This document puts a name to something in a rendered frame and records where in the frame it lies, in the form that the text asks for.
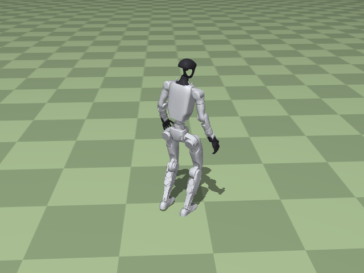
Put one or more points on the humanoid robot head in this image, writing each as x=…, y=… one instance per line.
x=186, y=64

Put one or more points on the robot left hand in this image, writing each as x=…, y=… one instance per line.
x=166, y=123

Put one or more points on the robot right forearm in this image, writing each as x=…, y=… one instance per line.
x=207, y=128

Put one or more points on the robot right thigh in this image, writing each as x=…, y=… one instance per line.
x=195, y=148

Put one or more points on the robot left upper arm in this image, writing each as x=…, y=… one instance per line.
x=164, y=95

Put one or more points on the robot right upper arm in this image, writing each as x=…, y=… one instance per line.
x=198, y=95

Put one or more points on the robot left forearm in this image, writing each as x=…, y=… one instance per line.
x=163, y=114

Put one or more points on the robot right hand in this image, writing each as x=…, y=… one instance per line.
x=214, y=144

